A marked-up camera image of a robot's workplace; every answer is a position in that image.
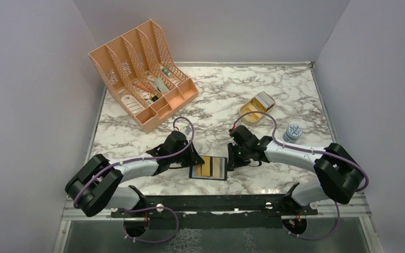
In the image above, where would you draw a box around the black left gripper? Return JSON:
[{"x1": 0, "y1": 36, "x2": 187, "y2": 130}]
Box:
[{"x1": 170, "y1": 140, "x2": 205, "y2": 168}]

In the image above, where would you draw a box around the gold credit card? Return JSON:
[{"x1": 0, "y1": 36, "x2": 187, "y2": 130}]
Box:
[
  {"x1": 194, "y1": 156, "x2": 211, "y2": 177},
  {"x1": 211, "y1": 157, "x2": 226, "y2": 178}
]

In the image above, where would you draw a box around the black leather card holder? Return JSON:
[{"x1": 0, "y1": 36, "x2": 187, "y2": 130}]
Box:
[{"x1": 189, "y1": 155, "x2": 228, "y2": 181}]

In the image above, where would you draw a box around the beige oval card tray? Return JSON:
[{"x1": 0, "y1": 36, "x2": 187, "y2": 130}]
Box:
[{"x1": 239, "y1": 96, "x2": 275, "y2": 126}]

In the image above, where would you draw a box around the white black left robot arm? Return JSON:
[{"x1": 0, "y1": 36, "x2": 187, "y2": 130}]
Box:
[{"x1": 65, "y1": 131, "x2": 205, "y2": 217}]

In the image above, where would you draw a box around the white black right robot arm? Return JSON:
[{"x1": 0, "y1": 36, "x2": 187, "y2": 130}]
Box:
[{"x1": 228, "y1": 125, "x2": 365, "y2": 215}]

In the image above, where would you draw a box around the white credit card stack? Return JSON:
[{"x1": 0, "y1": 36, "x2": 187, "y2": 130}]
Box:
[{"x1": 255, "y1": 91, "x2": 275, "y2": 111}]

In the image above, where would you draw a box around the blue patterned round tin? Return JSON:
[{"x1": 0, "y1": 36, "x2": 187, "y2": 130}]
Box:
[{"x1": 283, "y1": 124, "x2": 303, "y2": 143}]

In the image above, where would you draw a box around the orange pen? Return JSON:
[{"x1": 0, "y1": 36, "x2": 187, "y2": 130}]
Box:
[{"x1": 132, "y1": 81, "x2": 151, "y2": 93}]

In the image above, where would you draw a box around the green white tube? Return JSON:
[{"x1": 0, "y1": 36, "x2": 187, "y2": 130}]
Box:
[{"x1": 159, "y1": 65, "x2": 172, "y2": 77}]

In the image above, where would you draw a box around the orange plastic desk organizer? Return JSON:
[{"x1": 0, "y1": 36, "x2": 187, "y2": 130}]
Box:
[{"x1": 88, "y1": 20, "x2": 199, "y2": 133}]

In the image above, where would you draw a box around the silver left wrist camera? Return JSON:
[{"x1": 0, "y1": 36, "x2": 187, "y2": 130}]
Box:
[{"x1": 184, "y1": 126, "x2": 192, "y2": 136}]

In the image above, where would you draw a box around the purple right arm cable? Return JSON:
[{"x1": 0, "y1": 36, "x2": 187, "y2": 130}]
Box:
[{"x1": 230, "y1": 111, "x2": 370, "y2": 241}]

